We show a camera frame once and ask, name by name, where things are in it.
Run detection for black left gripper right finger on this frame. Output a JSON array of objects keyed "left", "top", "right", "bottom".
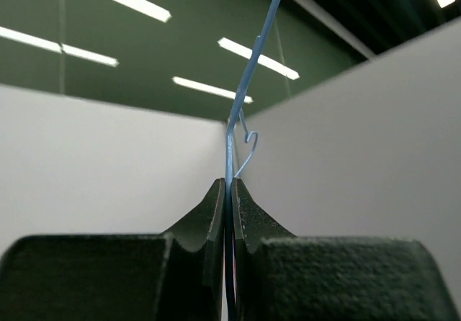
[{"left": 231, "top": 179, "right": 460, "bottom": 320}]

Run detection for blue hanger with grey top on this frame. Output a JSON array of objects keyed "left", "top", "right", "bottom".
[{"left": 224, "top": 0, "right": 281, "bottom": 320}]

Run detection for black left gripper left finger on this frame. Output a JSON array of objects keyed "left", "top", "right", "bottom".
[{"left": 1, "top": 179, "right": 224, "bottom": 320}]

